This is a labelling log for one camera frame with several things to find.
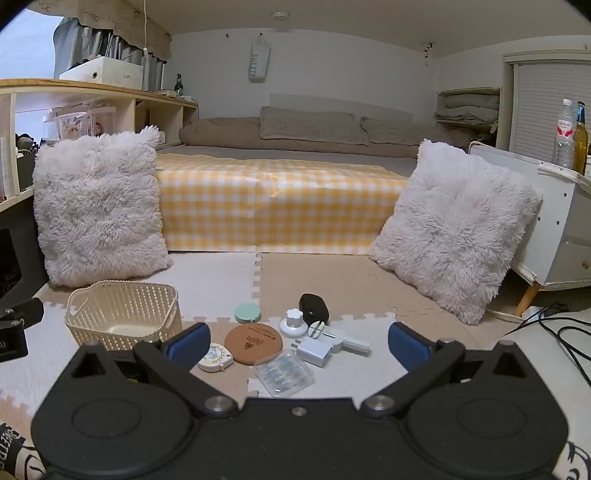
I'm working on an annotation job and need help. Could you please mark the clear plastic battery case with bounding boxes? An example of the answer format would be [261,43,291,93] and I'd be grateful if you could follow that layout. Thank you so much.
[253,349,317,398]

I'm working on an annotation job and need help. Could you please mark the dark bag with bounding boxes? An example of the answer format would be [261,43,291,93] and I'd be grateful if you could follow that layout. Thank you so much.
[14,133,43,193]

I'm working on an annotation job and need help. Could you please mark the white plastic hand tool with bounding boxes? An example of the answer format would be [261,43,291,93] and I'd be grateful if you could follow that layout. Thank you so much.
[307,320,372,356]

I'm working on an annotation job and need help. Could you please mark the clear plastic storage box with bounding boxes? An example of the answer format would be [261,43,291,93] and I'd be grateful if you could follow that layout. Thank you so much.
[44,105,116,142]

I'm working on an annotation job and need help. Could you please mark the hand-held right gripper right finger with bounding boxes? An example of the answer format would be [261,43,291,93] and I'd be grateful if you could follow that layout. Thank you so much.
[360,322,528,419]

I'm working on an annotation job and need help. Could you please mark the white hanging wall banner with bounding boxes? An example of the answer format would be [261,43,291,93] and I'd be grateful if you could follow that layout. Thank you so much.
[249,37,270,85]

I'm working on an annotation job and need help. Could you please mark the mint green round case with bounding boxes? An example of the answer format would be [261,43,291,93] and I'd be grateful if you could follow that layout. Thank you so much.
[234,302,262,325]

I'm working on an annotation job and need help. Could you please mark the black cables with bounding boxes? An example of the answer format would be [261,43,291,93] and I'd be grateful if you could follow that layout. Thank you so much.
[503,302,591,385]

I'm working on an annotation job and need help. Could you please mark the black oval case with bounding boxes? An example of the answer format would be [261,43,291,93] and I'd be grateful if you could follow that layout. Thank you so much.
[298,294,331,326]

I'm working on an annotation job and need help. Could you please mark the yellow checked bed cloth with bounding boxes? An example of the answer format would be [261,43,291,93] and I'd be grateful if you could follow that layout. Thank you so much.
[154,153,410,256]

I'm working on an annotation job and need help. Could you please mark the long taupe bolster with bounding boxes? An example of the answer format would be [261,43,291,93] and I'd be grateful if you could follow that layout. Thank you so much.
[178,117,456,159]

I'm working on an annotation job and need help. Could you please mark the grey bed sheet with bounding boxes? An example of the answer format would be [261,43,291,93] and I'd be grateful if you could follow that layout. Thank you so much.
[156,144,419,179]

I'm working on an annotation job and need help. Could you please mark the white slatted blind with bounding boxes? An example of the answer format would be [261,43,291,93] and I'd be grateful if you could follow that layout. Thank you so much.
[503,53,591,168]

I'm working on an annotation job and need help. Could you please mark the large taupe pillow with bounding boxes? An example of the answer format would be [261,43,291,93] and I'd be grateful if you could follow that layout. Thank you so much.
[259,106,370,147]

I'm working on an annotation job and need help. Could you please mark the cream plastic lattice basket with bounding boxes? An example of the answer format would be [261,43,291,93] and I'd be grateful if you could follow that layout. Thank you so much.
[65,280,184,352]

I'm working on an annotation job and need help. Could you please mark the beige scalloped valance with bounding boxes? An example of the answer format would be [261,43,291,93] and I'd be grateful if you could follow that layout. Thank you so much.
[28,0,173,62]

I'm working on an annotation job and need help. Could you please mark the white charger adapter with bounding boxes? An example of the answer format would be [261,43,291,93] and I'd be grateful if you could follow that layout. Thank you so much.
[295,338,334,369]

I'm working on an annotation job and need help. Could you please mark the fluffy white cushion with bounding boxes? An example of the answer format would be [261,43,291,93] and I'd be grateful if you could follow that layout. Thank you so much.
[368,139,544,326]
[32,126,174,288]

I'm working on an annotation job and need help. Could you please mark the white storage box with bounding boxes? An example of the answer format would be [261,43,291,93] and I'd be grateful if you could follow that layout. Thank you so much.
[59,57,144,91]

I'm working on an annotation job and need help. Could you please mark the yellow drink bottle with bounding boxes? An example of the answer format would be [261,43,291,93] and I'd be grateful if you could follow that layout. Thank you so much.
[573,102,590,175]

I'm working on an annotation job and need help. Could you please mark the white knob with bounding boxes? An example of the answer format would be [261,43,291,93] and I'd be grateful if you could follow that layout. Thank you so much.
[280,308,308,339]

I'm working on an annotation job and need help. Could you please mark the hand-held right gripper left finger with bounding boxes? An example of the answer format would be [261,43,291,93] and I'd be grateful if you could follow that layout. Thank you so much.
[65,322,241,419]

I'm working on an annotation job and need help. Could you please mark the beige white foam puzzle mat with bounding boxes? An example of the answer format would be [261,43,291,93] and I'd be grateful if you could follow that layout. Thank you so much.
[0,251,529,462]

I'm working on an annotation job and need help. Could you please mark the black furniture panel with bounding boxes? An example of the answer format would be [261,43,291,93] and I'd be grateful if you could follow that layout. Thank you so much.
[0,187,52,315]

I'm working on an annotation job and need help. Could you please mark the white cabinet with wooden legs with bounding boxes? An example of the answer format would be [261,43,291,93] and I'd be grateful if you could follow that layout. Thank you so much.
[468,141,591,317]

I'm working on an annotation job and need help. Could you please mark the grey curtain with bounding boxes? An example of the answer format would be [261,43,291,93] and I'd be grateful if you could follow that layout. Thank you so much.
[53,16,167,91]

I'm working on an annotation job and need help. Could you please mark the white headboard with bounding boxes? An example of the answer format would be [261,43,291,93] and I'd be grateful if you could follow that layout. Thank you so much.
[270,93,415,126]

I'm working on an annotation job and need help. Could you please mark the clear water bottle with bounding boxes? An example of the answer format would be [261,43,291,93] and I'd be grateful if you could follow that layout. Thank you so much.
[553,98,576,171]

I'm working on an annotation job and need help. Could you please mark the folded grey bedding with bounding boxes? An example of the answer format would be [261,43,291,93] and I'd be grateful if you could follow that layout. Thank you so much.
[436,88,502,136]

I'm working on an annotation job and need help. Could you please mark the wooden shelf unit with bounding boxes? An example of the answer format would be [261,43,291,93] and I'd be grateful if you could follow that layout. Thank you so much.
[0,78,199,213]

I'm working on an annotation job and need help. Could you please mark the small taupe pillow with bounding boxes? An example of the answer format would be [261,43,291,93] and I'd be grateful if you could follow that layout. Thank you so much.
[360,117,424,147]

